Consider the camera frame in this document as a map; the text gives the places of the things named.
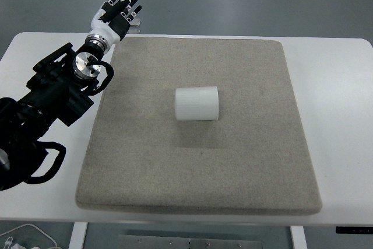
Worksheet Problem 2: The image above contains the white cup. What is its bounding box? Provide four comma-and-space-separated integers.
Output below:
174, 86, 220, 122

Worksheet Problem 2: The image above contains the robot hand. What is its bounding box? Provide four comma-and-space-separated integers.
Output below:
89, 0, 143, 43

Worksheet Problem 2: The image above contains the black table control panel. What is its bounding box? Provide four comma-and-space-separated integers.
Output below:
335, 226, 373, 235

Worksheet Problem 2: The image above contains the white cable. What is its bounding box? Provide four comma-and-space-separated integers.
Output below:
0, 223, 59, 249

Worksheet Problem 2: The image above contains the white table leg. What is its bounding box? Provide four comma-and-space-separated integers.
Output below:
290, 225, 307, 249
68, 222, 89, 249

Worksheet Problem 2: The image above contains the beige felt mat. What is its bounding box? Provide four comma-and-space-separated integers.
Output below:
75, 36, 323, 216

